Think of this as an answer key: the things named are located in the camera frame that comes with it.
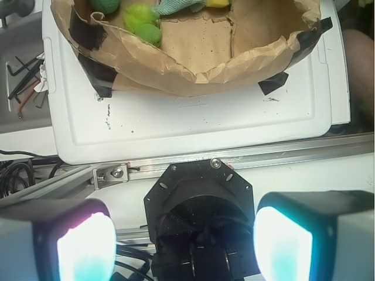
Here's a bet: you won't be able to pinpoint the black cables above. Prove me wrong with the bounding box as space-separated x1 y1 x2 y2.
0 149 64 200

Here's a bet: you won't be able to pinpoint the metal corner bracket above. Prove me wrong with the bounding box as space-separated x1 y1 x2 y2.
93 163 129 190

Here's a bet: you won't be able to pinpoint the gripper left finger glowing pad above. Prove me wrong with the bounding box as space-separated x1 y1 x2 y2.
1 198 117 280

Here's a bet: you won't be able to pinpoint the green plush animal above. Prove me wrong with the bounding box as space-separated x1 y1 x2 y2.
122 3 162 47

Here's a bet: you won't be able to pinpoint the dark green plush ball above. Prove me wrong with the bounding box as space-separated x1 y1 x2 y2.
89 0 120 15

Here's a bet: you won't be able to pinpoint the brown paper bag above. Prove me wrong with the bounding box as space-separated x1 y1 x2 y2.
50 1 332 98

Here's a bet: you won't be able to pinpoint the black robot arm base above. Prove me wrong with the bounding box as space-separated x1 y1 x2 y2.
144 158 260 280

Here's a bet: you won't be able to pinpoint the yellow plush toy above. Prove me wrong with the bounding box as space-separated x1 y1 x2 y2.
206 0 231 8

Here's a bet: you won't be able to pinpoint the white plastic bin lid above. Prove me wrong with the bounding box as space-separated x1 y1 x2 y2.
42 1 350 165

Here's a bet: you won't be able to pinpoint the black hex keys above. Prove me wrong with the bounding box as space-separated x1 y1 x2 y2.
5 53 45 107

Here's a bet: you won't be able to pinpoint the orange handled tool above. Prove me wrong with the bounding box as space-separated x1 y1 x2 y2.
16 80 40 119

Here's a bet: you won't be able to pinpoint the crumpled white paper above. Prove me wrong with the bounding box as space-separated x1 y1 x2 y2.
33 62 49 93

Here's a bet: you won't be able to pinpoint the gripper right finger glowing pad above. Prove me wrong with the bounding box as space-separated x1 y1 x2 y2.
254 190 374 280

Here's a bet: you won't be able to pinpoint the aluminium extrusion rail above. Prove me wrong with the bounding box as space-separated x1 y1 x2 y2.
3 132 374 217

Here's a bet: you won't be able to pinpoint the teal cloth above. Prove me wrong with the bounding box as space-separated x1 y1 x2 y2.
151 0 207 16

